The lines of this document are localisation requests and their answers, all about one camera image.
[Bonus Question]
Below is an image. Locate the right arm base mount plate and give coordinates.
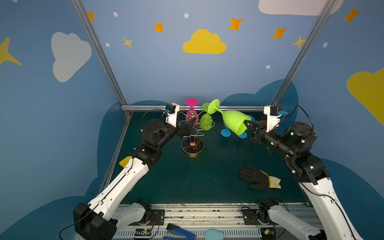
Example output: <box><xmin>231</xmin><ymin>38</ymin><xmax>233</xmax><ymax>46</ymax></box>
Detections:
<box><xmin>240</xmin><ymin>207</ymin><xmax>279</xmax><ymax>226</ymax></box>

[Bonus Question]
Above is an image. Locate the small green circuit board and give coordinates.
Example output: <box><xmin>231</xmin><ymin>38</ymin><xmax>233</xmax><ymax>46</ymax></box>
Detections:
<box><xmin>134</xmin><ymin>229</ymin><xmax>153</xmax><ymax>238</ymax></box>

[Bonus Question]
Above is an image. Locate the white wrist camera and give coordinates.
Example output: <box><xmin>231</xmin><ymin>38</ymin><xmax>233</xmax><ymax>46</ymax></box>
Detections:
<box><xmin>264</xmin><ymin>105</ymin><xmax>287</xmax><ymax>133</ymax></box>
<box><xmin>165</xmin><ymin>103</ymin><xmax>180</xmax><ymax>128</ymax></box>

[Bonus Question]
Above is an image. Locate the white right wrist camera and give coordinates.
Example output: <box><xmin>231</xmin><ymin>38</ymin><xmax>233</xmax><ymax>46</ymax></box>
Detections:
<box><xmin>264</xmin><ymin>105</ymin><xmax>287</xmax><ymax>133</ymax></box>

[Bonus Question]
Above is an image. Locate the small right circuit board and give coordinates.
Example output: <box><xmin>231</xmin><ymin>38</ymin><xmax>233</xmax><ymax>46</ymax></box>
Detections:
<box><xmin>261</xmin><ymin>228</ymin><xmax>277</xmax><ymax>240</ymax></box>

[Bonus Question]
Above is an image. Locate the aluminium right frame post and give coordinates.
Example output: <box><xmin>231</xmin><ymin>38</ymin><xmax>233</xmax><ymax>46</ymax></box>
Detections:
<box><xmin>270</xmin><ymin>0</ymin><xmax>336</xmax><ymax>106</ymax></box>

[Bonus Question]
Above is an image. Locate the light teal plastic object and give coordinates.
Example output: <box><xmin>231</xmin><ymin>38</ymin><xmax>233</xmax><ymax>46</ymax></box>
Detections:
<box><xmin>205</xmin><ymin>229</ymin><xmax>225</xmax><ymax>240</ymax></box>

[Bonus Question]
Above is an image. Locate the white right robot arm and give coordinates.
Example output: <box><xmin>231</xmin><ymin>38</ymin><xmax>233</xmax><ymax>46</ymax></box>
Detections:
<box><xmin>244</xmin><ymin>120</ymin><xmax>362</xmax><ymax>240</ymax></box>

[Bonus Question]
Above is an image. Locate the blue wine glass front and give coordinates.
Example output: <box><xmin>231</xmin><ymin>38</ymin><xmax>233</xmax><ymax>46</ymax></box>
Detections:
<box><xmin>239</xmin><ymin>115</ymin><xmax>255</xmax><ymax>139</ymax></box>

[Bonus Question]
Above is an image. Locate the gold wire wine glass rack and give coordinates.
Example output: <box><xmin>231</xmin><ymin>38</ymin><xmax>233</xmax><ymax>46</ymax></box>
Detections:
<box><xmin>180</xmin><ymin>111</ymin><xmax>215</xmax><ymax>158</ymax></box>

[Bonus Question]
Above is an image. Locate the green wine glass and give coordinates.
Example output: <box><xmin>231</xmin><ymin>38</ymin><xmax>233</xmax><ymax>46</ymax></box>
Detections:
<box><xmin>207</xmin><ymin>99</ymin><xmax>252</xmax><ymax>136</ymax></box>
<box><xmin>200</xmin><ymin>103</ymin><xmax>214</xmax><ymax>131</ymax></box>

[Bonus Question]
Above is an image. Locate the blue wine glass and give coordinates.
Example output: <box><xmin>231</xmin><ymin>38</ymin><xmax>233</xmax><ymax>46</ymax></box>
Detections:
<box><xmin>239</xmin><ymin>115</ymin><xmax>255</xmax><ymax>139</ymax></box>
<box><xmin>221</xmin><ymin>123</ymin><xmax>232</xmax><ymax>138</ymax></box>

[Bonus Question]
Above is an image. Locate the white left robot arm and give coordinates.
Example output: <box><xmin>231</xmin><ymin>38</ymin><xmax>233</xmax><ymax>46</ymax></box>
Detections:
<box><xmin>73</xmin><ymin>119</ymin><xmax>196</xmax><ymax>240</ymax></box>

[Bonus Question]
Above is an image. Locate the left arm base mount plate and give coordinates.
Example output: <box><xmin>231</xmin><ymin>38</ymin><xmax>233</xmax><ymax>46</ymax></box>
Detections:
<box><xmin>131</xmin><ymin>210</ymin><xmax>165</xmax><ymax>226</ymax></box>

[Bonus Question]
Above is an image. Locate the aluminium frame post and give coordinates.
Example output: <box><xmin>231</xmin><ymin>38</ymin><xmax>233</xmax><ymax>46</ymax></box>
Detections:
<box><xmin>270</xmin><ymin>0</ymin><xmax>336</xmax><ymax>106</ymax></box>
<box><xmin>70</xmin><ymin>0</ymin><xmax>128</xmax><ymax>106</ymax></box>

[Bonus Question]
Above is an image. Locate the black work glove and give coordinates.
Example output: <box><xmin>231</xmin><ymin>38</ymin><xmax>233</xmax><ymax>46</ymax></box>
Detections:
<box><xmin>239</xmin><ymin>165</ymin><xmax>282</xmax><ymax>191</ymax></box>

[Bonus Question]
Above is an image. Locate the pink wine glass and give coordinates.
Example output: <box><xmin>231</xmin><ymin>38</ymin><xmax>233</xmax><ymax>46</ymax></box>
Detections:
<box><xmin>186</xmin><ymin>98</ymin><xmax>199</xmax><ymax>125</ymax></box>

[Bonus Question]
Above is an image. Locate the aluminium back frame rail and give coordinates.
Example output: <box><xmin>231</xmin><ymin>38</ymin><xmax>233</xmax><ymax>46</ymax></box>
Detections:
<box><xmin>121</xmin><ymin>105</ymin><xmax>265</xmax><ymax>112</ymax></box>

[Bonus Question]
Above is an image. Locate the aluminium left frame post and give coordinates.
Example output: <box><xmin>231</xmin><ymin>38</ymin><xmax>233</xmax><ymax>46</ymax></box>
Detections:
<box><xmin>70</xmin><ymin>0</ymin><xmax>128</xmax><ymax>106</ymax></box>

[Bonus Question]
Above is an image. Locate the blue stapler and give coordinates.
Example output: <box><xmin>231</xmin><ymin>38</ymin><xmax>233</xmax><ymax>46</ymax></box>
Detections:
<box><xmin>163</xmin><ymin>223</ymin><xmax>197</xmax><ymax>240</ymax></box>

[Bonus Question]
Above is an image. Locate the yellow plastic scoop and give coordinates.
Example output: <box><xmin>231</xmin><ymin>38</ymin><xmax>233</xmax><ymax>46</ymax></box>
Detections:
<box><xmin>119</xmin><ymin>156</ymin><xmax>132</xmax><ymax>168</ymax></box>

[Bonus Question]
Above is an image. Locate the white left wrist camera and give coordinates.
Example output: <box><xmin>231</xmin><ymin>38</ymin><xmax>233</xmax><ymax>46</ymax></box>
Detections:
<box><xmin>165</xmin><ymin>103</ymin><xmax>180</xmax><ymax>128</ymax></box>

